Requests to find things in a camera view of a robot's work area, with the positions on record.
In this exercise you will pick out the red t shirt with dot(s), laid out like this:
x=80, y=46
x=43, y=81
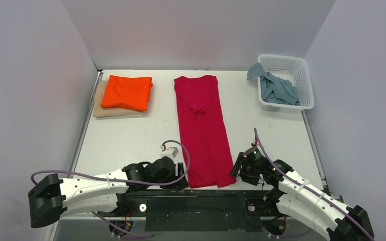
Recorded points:
x=202, y=131

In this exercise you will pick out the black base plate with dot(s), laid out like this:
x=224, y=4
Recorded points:
x=172, y=212

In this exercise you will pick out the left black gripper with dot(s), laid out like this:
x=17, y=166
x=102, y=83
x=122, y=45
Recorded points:
x=180, y=172

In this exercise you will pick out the folded orange t shirt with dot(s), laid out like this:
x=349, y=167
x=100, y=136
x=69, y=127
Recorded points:
x=131, y=93

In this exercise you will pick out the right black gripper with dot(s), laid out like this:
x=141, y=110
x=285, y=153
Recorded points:
x=244, y=166

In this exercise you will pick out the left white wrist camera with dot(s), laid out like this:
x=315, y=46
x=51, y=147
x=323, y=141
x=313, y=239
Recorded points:
x=170, y=152

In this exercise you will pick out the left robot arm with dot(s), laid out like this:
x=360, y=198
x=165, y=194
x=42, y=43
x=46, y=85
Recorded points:
x=54, y=197

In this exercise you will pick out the grey-blue t shirt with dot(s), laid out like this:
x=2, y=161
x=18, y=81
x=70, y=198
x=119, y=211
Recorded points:
x=274, y=89

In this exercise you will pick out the folded beige t shirt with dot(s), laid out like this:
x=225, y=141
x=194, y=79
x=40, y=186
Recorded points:
x=100, y=112

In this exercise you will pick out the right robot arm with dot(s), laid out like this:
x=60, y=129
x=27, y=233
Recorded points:
x=294, y=196

